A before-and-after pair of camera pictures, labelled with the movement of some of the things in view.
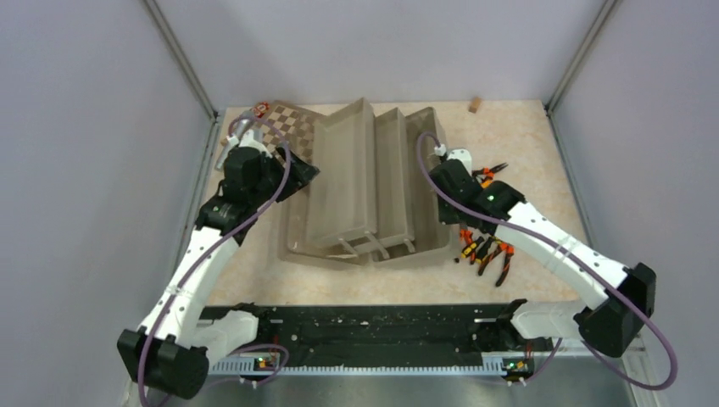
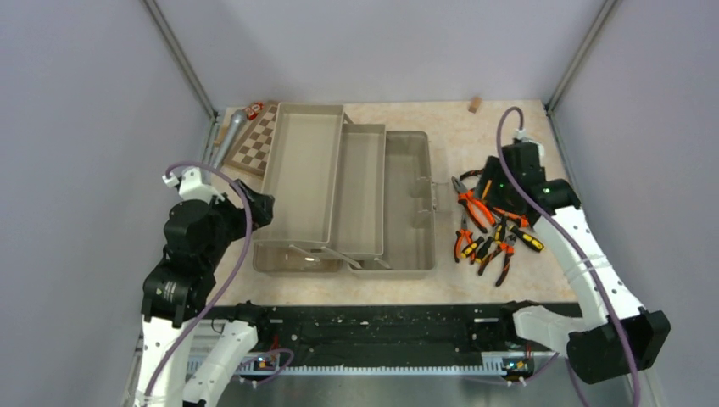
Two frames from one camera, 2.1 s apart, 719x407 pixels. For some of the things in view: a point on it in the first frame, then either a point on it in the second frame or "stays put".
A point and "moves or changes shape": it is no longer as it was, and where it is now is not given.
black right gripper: [446, 218] -> [493, 172]
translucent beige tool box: [376, 201] moves or changes shape
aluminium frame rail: [423, 366] stays put
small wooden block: [475, 105] stays put
